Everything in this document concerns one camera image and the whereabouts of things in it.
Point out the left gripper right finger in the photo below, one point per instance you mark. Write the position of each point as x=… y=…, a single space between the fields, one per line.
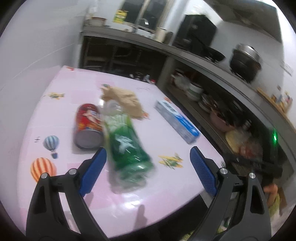
x=238 y=210

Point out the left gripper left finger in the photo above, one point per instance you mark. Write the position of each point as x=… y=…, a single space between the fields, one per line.
x=58 y=210

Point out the red chips can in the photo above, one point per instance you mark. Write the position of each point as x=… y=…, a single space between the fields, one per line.
x=88 y=131

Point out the green plastic bottle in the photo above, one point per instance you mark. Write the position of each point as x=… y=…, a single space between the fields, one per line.
x=132 y=166

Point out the blue toothpaste box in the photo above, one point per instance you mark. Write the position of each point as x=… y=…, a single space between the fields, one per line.
x=179 y=123

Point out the brown paper bag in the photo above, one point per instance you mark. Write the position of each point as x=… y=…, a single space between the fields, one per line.
x=127 y=99

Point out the grey kitchen counter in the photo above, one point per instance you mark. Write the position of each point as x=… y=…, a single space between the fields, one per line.
x=284 y=127

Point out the yellow food in plastic bag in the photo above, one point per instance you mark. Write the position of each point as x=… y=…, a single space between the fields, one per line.
x=240 y=141

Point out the pink plastic basin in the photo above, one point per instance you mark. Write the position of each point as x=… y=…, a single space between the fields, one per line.
x=223 y=121

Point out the stacked white bowls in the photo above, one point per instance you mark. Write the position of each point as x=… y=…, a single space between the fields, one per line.
x=194 y=91

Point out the black cooking pot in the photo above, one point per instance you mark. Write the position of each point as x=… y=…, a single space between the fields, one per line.
x=245 y=62

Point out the black wok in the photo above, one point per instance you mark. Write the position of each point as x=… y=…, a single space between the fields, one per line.
x=210 y=53

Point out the cream canister on counter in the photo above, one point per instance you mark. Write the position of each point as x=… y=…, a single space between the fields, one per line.
x=160 y=34

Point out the yellow detergent bottle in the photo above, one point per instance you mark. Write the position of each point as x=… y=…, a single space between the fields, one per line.
x=120 y=16

